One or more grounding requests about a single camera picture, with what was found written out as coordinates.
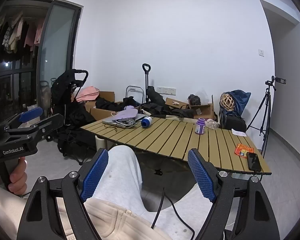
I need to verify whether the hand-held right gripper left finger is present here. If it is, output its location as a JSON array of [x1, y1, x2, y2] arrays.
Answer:
[[16, 148, 109, 240]]

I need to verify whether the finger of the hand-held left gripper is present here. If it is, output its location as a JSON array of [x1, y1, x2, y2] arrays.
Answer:
[[4, 113, 65, 143], [0, 106, 44, 131]]

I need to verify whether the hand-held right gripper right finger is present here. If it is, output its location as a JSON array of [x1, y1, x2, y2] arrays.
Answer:
[[187, 148, 280, 240]]

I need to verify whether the blue white bottle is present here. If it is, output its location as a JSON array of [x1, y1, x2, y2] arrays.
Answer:
[[141, 116, 153, 129]]

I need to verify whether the person's left hand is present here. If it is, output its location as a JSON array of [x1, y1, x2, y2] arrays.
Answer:
[[0, 156, 28, 196]]

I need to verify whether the person's grey trouser leg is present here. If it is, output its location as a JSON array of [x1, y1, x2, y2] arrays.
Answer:
[[86, 145, 143, 214]]

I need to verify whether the black stroller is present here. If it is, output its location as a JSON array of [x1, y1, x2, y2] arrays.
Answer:
[[49, 69, 95, 140]]

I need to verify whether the black bag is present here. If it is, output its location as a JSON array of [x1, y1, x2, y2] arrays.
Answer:
[[56, 127, 98, 166]]

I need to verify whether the slatted folding table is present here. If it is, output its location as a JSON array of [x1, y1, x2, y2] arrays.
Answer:
[[80, 116, 272, 176]]

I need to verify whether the purple bottle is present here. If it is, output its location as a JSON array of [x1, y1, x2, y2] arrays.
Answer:
[[195, 118, 206, 135]]

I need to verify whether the orange packet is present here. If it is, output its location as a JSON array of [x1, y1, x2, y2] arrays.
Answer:
[[234, 144, 254, 157]]

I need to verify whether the pink cloth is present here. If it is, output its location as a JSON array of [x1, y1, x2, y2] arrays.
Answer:
[[75, 86, 101, 103]]

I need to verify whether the person's beige hooded jacket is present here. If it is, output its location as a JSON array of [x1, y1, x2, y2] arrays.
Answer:
[[56, 199, 172, 240]]

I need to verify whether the clear plastic bottle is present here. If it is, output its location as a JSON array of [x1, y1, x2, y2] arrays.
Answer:
[[205, 119, 219, 130]]

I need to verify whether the open cardboard box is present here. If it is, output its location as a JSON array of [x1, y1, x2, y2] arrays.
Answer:
[[84, 91, 124, 122], [164, 95, 217, 122]]

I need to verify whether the black smartphone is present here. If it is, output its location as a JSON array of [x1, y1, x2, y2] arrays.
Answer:
[[246, 152, 262, 172]]

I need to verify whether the white paper sheet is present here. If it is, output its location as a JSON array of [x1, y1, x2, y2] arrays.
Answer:
[[231, 128, 247, 137]]

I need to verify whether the black case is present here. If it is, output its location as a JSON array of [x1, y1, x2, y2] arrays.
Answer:
[[218, 109, 247, 133]]

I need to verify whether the lilac cloth pouch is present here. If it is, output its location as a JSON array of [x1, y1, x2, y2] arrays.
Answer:
[[112, 105, 140, 121]]

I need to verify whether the sliding glass door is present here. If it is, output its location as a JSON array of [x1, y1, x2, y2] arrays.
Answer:
[[34, 0, 83, 117]]

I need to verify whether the grey laptop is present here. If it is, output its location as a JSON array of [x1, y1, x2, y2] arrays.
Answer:
[[102, 113, 147, 129]]

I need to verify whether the dark furry bundle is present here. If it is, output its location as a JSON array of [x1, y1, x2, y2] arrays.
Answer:
[[188, 94, 201, 106]]

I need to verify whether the woven rattan ball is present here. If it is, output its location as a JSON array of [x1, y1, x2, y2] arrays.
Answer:
[[220, 93, 234, 111]]

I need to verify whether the row of hanging clothes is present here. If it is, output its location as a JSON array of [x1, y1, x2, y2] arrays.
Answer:
[[0, 10, 46, 55]]

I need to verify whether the blue bag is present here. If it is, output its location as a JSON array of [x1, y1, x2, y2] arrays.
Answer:
[[225, 89, 252, 117]]

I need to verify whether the pile of black clothes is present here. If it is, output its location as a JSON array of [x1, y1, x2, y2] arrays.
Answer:
[[95, 86, 197, 118]]

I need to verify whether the black tripod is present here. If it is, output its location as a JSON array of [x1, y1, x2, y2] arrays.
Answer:
[[246, 86, 272, 157]]

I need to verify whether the black floor cable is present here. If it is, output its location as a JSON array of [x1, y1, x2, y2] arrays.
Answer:
[[151, 187, 196, 240]]

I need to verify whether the black cable tangle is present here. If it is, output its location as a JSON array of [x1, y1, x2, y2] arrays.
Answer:
[[110, 112, 137, 133]]

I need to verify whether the folded metal frame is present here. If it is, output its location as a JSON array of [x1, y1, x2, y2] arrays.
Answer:
[[125, 85, 144, 104]]

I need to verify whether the white wall socket strip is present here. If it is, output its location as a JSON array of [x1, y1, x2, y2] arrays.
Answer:
[[157, 87, 177, 96]]

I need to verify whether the black trolley handle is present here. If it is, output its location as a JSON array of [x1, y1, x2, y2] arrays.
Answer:
[[142, 63, 152, 103]]

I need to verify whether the black camera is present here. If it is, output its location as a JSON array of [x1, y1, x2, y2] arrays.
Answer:
[[265, 75, 287, 92]]

